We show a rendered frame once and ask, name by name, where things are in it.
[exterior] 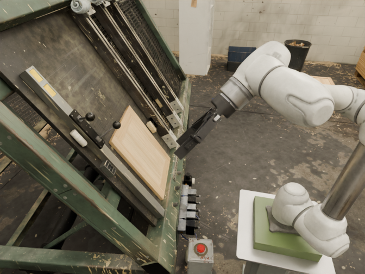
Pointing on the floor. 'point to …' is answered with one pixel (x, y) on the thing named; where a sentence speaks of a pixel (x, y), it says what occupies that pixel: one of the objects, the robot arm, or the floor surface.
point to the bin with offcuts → (297, 53)
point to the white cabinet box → (195, 35)
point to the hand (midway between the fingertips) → (180, 147)
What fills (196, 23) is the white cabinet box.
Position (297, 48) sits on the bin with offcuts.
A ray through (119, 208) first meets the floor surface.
